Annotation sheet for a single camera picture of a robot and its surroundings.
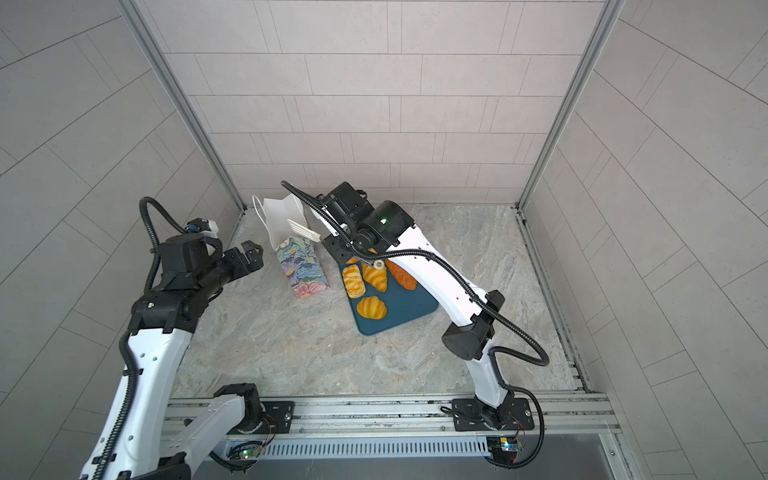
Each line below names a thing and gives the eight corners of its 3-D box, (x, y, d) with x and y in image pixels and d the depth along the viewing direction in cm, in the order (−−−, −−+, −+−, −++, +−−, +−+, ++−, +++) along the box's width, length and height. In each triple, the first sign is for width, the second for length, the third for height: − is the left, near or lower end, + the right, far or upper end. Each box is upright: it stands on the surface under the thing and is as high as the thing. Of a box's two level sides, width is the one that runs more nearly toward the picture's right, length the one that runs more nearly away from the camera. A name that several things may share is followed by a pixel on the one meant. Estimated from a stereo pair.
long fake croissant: (361, 291, 93) (360, 287, 91) (363, 267, 99) (362, 263, 97) (386, 291, 93) (386, 287, 91) (387, 267, 99) (386, 263, 97)
